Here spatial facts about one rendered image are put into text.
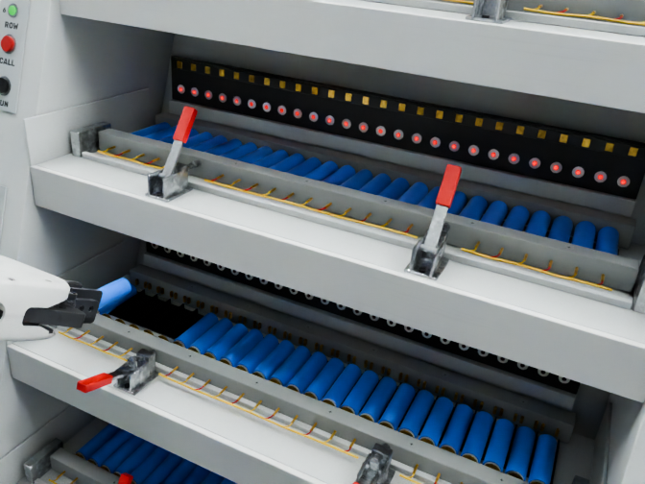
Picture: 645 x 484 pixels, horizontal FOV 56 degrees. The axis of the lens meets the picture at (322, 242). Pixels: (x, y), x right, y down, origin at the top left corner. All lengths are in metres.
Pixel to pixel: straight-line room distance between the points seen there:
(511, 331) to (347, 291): 0.14
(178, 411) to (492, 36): 0.44
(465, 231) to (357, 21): 0.20
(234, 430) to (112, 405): 0.14
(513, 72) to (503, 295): 0.17
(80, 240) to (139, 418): 0.24
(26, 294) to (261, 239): 0.19
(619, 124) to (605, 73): 0.19
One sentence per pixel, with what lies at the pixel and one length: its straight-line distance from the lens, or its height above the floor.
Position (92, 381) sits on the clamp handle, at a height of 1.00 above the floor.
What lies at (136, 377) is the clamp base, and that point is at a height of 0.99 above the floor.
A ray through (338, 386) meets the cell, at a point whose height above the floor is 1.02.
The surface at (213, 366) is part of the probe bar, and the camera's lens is 0.65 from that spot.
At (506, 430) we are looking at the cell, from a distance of 0.64.
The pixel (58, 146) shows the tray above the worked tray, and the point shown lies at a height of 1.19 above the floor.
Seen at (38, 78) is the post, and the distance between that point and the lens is 0.71.
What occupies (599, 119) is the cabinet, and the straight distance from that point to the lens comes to 0.68.
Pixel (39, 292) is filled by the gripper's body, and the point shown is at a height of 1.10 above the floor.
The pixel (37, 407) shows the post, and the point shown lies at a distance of 0.84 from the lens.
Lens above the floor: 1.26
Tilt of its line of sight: 10 degrees down
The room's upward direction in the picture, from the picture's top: 12 degrees clockwise
